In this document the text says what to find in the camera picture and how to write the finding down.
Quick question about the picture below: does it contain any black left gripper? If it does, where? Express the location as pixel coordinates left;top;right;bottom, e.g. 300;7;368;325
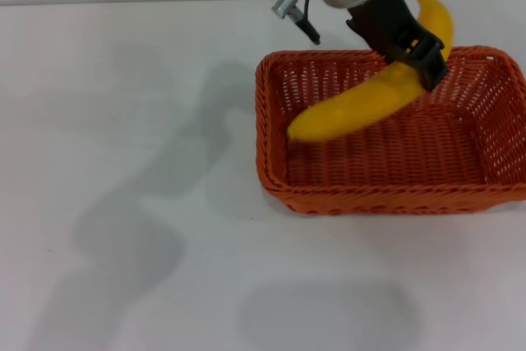
346;0;448;93

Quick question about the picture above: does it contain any yellow banana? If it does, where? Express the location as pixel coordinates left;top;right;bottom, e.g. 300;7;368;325
286;0;456;143

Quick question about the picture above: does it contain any orange woven plastic basket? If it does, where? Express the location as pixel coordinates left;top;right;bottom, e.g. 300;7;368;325
254;45;526;217

